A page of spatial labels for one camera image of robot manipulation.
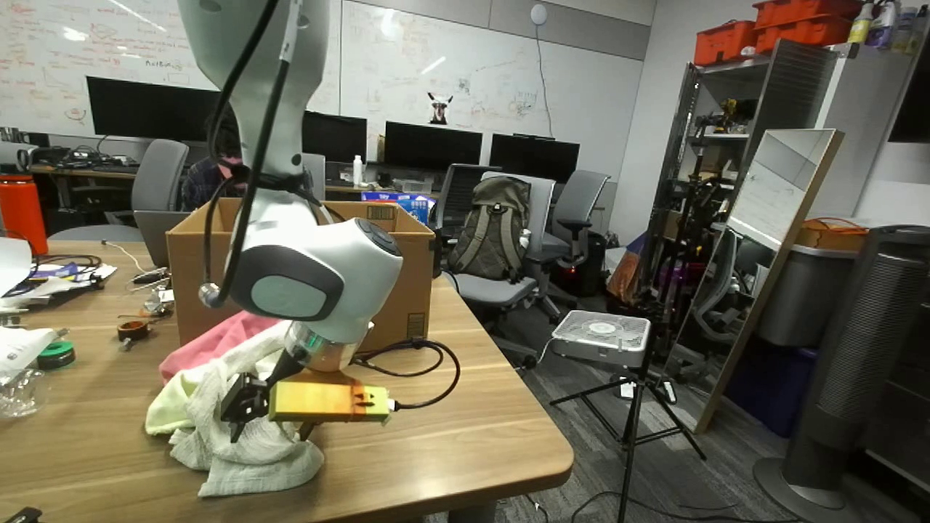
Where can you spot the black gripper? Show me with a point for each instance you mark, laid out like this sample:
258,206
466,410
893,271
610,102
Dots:
251,399

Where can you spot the white terry towel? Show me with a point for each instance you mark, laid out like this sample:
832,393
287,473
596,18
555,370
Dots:
261,467

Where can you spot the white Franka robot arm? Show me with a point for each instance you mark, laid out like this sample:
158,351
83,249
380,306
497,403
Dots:
309,271

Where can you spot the brown cardboard box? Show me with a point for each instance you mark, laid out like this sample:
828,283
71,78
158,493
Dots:
411,291

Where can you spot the blue product box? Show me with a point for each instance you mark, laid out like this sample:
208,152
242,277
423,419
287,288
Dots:
411,206

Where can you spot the grey plastic box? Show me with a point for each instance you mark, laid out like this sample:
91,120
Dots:
598,336

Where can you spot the pink cloth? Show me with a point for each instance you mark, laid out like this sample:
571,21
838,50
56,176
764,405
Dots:
208,348

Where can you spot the pale green cloth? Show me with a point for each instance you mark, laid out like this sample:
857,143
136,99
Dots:
170,410

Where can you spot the small clear packet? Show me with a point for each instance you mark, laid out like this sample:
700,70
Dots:
161,304

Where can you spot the brown tape roll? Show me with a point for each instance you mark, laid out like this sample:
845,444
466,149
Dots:
133,330

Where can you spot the green tape roll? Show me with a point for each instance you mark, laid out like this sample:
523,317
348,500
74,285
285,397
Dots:
58,357

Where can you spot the grey chair back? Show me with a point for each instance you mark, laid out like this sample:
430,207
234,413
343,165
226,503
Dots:
97,235

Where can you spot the clear plastic bag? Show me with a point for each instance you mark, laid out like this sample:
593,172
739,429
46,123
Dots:
19,393

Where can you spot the grey office chair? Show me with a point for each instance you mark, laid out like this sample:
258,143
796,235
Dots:
578,198
495,291
161,185

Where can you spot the white paper sheet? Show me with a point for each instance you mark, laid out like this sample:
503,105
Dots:
19,348
13,267

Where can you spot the grey framed monitor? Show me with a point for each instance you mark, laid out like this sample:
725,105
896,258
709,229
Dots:
455,198

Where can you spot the orange bottle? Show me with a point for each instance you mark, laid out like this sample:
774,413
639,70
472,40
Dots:
22,219

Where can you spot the olive grey backpack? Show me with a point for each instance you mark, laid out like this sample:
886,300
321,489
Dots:
495,229

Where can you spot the llama figure picture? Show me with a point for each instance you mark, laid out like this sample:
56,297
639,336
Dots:
440,110

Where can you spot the black tripod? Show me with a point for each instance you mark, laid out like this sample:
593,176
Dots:
633,425

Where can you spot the metal storage shelf rack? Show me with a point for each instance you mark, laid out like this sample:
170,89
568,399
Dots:
684,117

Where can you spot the blue bin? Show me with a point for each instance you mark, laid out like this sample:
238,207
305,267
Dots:
771,387

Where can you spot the grey trash can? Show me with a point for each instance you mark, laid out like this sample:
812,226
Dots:
808,294

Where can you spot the wood framed whiteboard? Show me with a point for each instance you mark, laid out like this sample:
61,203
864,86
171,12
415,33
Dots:
779,185

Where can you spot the orange storage bin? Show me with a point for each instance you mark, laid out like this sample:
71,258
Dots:
800,37
725,46
808,9

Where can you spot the small orange case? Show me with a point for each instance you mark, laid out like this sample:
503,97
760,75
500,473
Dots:
832,237

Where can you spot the tall dark cylinder tower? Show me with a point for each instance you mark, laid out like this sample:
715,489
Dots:
860,368

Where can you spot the round white wall device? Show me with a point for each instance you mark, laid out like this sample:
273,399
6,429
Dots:
539,12

